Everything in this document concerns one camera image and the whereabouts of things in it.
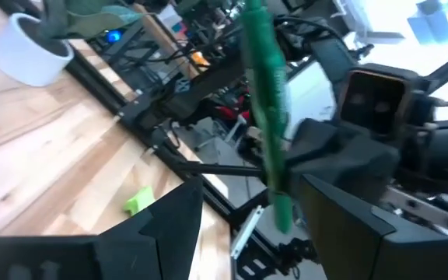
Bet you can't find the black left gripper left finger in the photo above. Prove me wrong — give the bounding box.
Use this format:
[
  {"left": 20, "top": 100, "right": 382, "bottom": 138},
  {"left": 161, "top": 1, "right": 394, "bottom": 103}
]
[{"left": 0, "top": 177, "right": 204, "bottom": 280}]

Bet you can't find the silver aluminium rail piece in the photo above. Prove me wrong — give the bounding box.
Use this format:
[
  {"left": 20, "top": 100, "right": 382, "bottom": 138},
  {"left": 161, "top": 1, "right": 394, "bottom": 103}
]
[{"left": 230, "top": 205, "right": 265, "bottom": 261}]

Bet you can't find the artificial plant in white pot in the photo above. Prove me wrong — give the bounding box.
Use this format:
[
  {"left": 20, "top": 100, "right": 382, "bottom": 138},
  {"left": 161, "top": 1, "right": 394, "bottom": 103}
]
[{"left": 0, "top": 0, "right": 144, "bottom": 88}]

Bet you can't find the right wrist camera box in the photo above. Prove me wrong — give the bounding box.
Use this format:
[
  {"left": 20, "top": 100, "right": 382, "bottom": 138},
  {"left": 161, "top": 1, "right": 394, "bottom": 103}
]
[{"left": 338, "top": 65, "right": 422, "bottom": 137}]

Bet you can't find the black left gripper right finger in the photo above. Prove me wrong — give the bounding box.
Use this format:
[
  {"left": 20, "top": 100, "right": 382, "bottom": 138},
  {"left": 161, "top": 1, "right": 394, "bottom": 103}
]
[{"left": 300, "top": 174, "right": 448, "bottom": 280}]

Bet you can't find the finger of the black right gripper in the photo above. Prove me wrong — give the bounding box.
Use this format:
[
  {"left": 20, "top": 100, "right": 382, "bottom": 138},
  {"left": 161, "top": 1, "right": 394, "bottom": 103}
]
[
  {"left": 288, "top": 118, "right": 349, "bottom": 156},
  {"left": 290, "top": 134, "right": 400, "bottom": 203}
]

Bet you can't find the green sticky note pad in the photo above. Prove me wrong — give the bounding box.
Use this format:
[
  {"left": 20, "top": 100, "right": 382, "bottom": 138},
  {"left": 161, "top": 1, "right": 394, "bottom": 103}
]
[{"left": 121, "top": 185, "right": 157, "bottom": 218}]

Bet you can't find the green pen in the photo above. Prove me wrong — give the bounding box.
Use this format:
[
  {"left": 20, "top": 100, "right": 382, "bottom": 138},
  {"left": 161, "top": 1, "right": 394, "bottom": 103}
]
[{"left": 240, "top": 0, "right": 294, "bottom": 235}]

